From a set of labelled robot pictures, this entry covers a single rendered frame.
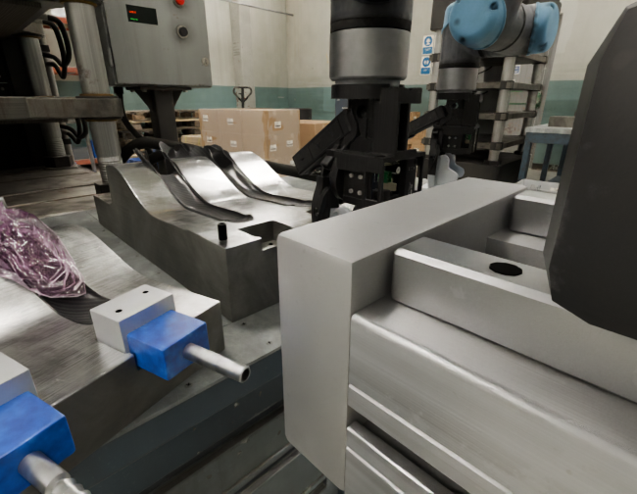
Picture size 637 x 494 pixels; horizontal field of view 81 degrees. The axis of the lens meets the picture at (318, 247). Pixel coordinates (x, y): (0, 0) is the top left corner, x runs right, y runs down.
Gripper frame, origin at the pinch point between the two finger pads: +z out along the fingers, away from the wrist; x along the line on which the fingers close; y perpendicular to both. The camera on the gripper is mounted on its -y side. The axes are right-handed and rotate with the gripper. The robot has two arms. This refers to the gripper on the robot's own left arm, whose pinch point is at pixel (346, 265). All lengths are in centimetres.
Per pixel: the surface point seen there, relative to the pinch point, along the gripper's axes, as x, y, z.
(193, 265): -13.3, -13.0, 0.2
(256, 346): -13.8, 0.5, 4.6
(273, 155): 234, -326, 41
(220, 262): -13.3, -6.3, -2.4
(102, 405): -27.9, 2.4, 1.4
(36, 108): -15, -85, -17
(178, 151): -1.2, -40.9, -9.8
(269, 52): 532, -727, -116
